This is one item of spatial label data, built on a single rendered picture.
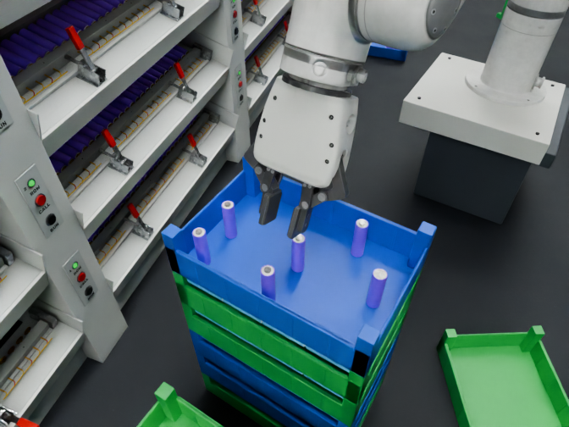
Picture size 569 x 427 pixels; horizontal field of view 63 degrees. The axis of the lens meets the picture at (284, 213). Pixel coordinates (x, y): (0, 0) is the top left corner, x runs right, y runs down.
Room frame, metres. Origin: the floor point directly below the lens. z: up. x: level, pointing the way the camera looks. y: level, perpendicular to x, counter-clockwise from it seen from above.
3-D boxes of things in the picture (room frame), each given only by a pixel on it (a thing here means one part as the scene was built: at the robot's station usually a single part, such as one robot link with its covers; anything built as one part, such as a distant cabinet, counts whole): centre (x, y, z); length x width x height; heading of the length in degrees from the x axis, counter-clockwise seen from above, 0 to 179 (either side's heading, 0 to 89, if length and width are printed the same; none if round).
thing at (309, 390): (0.40, -0.02, 0.28); 0.30 x 0.20 x 0.08; 58
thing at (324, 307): (0.40, -0.02, 0.44); 0.30 x 0.20 x 0.08; 58
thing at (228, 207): (0.46, 0.08, 0.44); 0.02 x 0.02 x 0.06
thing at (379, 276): (0.34, -0.12, 0.44); 0.02 x 0.02 x 0.06
